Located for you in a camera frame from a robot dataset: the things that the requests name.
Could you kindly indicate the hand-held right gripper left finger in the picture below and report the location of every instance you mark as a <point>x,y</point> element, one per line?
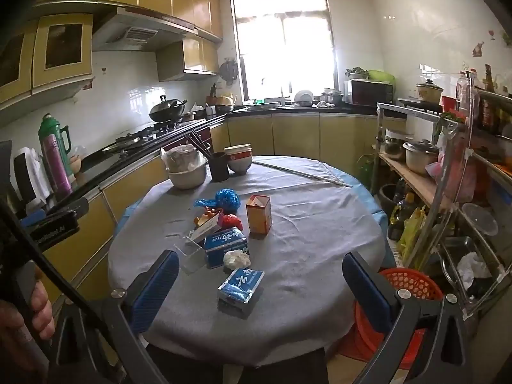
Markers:
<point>156,288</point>

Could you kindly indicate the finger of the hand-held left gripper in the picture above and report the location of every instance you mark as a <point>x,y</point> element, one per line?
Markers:
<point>68,208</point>
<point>56,228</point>

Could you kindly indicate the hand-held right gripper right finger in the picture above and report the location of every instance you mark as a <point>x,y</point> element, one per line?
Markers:
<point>368,292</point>

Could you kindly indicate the red plastic basket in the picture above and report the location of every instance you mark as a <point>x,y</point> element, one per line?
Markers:
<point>416,284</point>

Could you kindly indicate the blue toothpaste box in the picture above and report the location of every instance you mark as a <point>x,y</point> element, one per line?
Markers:
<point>224,246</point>

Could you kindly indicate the white paper ball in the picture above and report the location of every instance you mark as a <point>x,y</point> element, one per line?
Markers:
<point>234,260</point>

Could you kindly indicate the blue white plastic packet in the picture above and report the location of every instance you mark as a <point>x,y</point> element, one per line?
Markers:
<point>240,286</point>

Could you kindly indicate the blue mesh ball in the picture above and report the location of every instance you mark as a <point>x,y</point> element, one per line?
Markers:
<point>227,200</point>

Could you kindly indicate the orange cardboard box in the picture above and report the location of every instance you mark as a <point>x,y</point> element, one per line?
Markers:
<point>258,220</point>

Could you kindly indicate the person's left hand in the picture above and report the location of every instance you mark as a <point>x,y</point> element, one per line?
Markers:
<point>16,336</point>

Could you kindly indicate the purple thermos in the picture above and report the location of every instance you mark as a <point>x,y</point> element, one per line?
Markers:
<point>58,168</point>

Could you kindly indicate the clear plastic box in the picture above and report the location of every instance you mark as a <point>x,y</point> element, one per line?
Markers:
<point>192,262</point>

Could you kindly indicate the white black appliance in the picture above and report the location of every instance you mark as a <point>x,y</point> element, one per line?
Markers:
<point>30,176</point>

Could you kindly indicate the white red small box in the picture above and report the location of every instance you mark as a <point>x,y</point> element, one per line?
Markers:
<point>208,228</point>

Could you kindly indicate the green thermos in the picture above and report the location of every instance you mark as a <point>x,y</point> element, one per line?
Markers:
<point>52,124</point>

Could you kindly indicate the orange snack wrapper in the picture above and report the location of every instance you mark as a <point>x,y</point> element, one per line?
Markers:
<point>204,212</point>

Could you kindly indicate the dark bucket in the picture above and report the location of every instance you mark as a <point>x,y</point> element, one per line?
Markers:
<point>388,200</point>

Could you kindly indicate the steel tray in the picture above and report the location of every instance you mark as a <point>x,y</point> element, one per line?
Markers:
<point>452,248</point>

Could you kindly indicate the gas stove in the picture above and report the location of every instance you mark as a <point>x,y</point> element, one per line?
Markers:
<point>136,136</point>

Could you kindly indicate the red mesh ball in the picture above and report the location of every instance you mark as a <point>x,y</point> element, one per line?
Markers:
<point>232,222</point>

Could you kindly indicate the blue table cover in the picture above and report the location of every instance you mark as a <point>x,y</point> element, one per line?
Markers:
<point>362,187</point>

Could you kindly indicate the white plastic bag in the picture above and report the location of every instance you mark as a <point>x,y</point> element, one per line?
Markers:
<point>474,266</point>

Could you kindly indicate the steel pot with plastic bag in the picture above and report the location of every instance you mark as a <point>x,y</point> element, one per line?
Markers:
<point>186,178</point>

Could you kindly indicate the wooden shelf board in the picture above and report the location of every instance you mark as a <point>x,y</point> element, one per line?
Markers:
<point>412,182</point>

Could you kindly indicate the green bottle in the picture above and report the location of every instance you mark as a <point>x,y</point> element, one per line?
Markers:
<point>366,170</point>

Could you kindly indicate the clear plastic container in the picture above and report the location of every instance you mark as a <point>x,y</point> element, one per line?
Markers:
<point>480,218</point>

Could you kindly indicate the thin metal rod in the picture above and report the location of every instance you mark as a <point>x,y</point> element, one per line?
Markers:
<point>300,172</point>

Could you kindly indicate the black wok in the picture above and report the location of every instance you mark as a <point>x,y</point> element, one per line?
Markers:
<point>168,111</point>

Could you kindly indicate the lidded steel cooking pot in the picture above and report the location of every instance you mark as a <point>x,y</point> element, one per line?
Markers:
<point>420,158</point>

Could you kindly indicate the dark clay pot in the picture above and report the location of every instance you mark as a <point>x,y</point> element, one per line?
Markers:
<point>394,148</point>

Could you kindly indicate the pink plastic bag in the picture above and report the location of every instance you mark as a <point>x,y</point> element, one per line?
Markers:
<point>456,176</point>

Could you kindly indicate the bundle of black chopsticks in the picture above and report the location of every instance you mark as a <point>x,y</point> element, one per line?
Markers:
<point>200,144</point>

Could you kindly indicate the white ceramic bowl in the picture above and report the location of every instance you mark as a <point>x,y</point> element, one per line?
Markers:
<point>239,164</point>

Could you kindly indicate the yellow glass-door cabinet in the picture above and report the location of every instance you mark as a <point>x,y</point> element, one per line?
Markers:
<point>60,48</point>

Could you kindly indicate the yellow kitchen base cabinets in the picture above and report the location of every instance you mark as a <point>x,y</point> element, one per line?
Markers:
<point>296,136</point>

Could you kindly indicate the range hood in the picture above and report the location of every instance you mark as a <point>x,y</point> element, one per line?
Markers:
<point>136,32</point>

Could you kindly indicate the yellow kettle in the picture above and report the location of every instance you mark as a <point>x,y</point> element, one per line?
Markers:
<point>227,100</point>

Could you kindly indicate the microwave oven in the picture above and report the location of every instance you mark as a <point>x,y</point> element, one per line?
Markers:
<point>368,92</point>

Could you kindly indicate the red cup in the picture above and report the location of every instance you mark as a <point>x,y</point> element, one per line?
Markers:
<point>448,104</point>

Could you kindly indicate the white plates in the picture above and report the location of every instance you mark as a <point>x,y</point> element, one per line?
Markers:
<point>304,96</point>

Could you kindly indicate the floral ceramic pot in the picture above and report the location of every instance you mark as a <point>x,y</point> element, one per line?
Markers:
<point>430,91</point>

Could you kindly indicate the green plastic basin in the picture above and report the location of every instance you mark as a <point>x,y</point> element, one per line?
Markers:
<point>380,75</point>

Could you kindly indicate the clear plastic bottle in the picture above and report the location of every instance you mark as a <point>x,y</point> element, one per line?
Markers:
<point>466,96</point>

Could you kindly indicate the green leafy vegetables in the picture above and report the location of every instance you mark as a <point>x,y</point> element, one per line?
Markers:
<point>356,72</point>

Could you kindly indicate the window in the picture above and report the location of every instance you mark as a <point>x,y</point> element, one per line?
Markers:
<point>280,48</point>

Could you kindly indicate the white metal table frame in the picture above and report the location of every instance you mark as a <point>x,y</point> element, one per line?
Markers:
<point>400,108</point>

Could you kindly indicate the small yellow wall cabinet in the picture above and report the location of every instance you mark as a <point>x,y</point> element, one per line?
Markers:
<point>192,56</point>

